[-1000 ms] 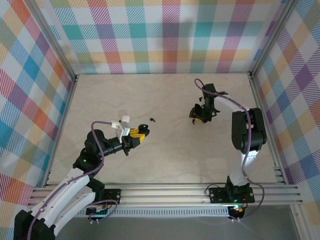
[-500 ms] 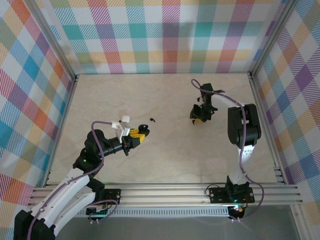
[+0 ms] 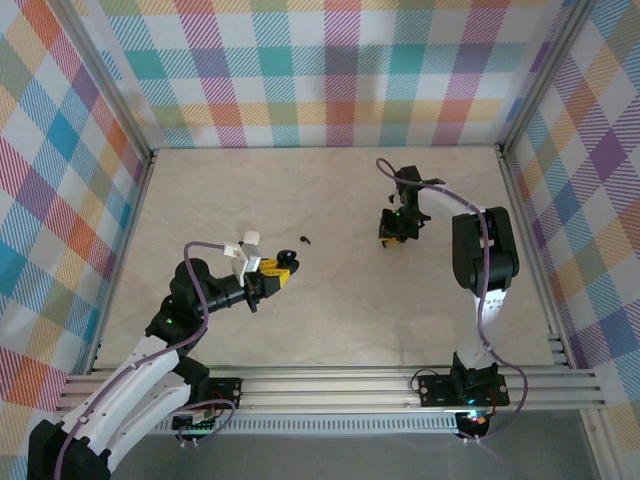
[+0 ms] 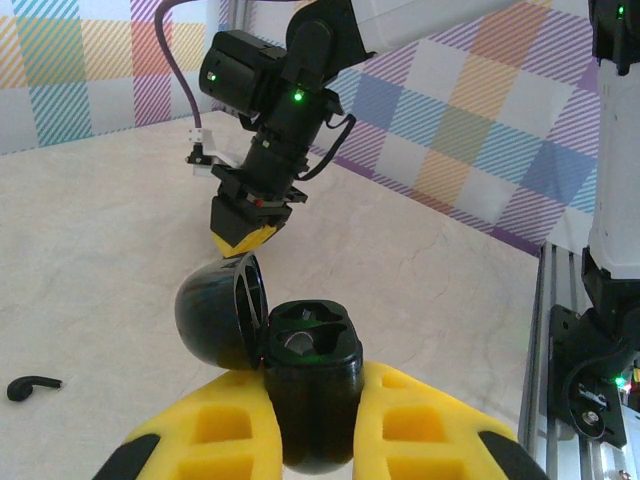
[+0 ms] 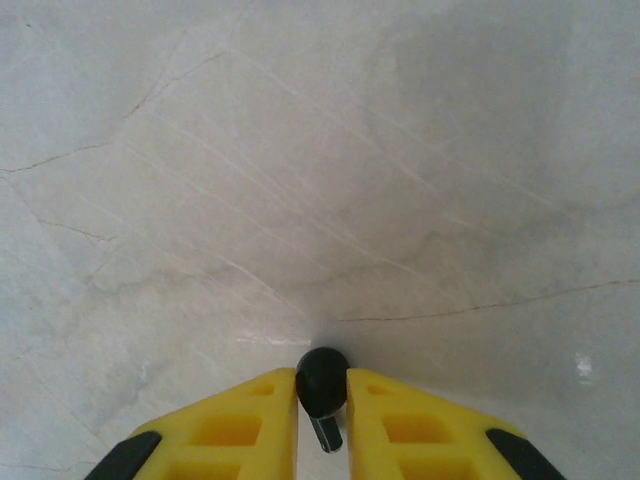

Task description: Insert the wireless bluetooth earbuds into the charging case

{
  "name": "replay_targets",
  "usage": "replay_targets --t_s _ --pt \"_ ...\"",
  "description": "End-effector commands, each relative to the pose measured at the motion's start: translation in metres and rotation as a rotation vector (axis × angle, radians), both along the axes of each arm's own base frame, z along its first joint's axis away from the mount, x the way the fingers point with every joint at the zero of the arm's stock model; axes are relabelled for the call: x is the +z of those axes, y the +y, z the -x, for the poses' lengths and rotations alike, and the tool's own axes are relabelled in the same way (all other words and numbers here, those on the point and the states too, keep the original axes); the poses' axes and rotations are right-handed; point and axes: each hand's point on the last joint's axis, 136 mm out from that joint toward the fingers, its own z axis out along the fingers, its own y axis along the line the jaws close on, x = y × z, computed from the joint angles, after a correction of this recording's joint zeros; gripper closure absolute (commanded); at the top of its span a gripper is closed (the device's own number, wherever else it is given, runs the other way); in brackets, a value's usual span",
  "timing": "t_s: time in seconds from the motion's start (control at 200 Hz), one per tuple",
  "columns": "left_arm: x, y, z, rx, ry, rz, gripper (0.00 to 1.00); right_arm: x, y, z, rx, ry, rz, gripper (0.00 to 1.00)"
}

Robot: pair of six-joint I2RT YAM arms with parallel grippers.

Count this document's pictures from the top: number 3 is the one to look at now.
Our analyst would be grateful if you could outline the aluminium frame post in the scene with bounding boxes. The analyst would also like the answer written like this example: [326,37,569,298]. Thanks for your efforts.
[58,0,157,166]
[495,0,601,157]

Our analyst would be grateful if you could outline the controller board green lights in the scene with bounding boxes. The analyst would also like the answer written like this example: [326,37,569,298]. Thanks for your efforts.
[171,410,222,435]

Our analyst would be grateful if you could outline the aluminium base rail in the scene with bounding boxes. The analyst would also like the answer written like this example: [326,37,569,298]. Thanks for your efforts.
[53,366,609,416]

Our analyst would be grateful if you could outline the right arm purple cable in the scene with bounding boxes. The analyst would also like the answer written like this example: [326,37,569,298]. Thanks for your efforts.
[375,157,530,444]

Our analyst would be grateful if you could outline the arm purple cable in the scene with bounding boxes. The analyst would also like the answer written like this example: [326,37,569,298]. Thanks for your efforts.
[54,241,236,480]
[375,157,530,444]

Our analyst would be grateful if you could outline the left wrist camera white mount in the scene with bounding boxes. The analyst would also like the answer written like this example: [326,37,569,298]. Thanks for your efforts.
[223,242,264,290]

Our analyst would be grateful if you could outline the controller board orange part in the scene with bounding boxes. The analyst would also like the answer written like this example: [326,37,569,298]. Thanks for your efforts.
[455,409,490,430]

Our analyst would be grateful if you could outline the grey slotted cable duct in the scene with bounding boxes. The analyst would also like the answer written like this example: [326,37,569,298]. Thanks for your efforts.
[149,412,462,436]

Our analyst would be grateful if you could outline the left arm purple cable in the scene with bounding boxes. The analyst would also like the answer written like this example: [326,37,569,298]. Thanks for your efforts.
[54,241,236,480]

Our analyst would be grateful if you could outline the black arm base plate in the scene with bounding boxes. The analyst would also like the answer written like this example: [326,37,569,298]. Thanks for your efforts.
[416,373,512,409]
[199,377,244,412]

